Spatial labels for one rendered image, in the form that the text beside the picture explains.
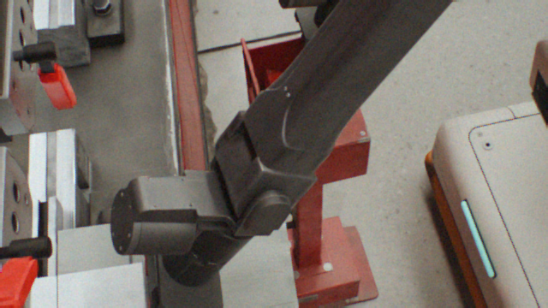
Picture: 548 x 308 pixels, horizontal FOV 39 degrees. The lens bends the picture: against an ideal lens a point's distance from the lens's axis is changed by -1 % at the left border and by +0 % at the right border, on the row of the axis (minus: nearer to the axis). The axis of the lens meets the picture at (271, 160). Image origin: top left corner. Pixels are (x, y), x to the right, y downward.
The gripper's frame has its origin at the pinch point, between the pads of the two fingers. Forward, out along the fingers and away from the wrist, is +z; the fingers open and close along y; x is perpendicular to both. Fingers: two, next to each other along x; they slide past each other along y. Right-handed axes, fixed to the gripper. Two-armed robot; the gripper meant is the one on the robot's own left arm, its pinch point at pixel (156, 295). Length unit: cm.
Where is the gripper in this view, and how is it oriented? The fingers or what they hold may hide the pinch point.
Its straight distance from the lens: 85.1
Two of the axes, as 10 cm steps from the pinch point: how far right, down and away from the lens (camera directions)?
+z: -4.7, 5.1, 7.2
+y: 1.4, 8.5, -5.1
